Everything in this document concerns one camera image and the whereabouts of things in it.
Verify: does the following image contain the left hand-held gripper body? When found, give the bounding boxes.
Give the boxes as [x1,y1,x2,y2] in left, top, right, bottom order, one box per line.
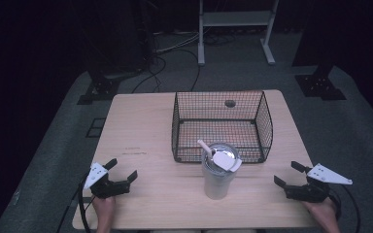
[83,162,131,200]

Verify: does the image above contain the person's left hand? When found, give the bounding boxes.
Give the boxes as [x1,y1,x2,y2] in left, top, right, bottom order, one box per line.
[91,196,117,226]

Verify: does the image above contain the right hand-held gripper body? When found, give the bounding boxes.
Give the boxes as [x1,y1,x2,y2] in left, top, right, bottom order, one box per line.
[284,162,354,204]

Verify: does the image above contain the black stand base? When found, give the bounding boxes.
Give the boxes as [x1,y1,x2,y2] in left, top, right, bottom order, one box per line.
[77,72,122,106]
[294,63,348,101]

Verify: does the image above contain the white tumbler with lid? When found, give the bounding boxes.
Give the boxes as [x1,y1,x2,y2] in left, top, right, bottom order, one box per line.
[201,141,243,201]

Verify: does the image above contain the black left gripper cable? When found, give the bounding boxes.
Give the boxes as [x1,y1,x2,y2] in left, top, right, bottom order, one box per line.
[56,176,95,233]

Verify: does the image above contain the white drinking straw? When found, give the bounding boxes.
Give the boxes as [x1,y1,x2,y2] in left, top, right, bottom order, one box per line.
[197,139,215,160]

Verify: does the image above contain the black floor cable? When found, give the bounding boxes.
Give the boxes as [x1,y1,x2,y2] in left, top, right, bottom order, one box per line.
[130,52,168,95]
[174,48,202,92]

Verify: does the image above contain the white floor cables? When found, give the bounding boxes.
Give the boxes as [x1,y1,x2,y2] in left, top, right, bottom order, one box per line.
[153,30,202,54]

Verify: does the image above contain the white metal desk frame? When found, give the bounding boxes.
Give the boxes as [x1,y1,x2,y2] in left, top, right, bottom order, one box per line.
[197,0,280,67]

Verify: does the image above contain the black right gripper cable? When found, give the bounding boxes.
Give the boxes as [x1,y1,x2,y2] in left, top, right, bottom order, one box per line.
[328,184,362,233]

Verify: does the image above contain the person's right hand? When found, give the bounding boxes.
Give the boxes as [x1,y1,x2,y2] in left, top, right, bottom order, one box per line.
[303,197,340,228]

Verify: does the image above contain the black wire basket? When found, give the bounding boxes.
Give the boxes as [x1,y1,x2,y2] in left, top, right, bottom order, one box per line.
[171,90,274,164]

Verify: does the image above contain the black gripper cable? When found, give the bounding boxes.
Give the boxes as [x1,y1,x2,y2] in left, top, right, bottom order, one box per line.
[328,184,362,233]
[56,176,95,233]

